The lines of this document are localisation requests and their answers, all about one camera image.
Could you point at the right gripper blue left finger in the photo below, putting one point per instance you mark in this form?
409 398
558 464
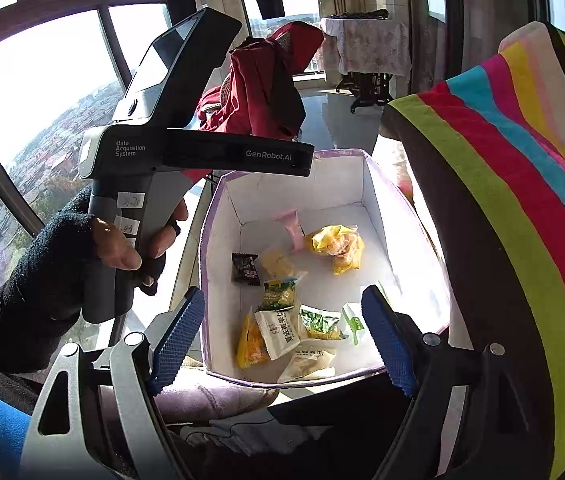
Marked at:
170 337

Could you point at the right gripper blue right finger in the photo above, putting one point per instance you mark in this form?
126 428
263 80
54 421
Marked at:
385 328

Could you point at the white green snack packet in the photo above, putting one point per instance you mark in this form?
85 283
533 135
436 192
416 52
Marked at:
352 323

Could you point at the green pea snack packet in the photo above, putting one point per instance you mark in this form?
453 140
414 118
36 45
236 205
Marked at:
320 324

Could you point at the orange cracker packet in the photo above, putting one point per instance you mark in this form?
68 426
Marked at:
251 348

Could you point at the dark brown snack packet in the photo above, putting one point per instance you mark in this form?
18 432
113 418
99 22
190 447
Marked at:
244 270

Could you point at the clear pastry snack packet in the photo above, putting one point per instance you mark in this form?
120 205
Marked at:
308 362

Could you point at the yellow chips packet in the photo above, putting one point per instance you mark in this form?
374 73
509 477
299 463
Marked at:
342 244

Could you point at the white clear snack packet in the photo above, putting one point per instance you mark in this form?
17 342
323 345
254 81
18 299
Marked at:
277 330

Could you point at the yellow green snack packet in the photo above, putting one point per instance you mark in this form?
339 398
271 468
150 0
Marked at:
279 295

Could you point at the pale clear snack packet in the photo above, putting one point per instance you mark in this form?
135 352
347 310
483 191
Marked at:
277 265

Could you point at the pink wafer packet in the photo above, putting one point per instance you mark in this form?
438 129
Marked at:
289 219

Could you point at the left forearm black sleeve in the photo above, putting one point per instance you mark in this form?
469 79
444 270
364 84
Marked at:
38 304

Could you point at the left hand black glove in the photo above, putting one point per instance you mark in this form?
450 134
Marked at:
88 240

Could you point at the white storage box purple trim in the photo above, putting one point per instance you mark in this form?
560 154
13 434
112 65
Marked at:
345 187

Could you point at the red cloth on chair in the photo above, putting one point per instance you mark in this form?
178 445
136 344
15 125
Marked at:
258 97

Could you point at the striped colourful table cloth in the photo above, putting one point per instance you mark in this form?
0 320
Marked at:
487 152

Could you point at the floral cloth side table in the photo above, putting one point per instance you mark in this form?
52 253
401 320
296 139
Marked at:
364 53

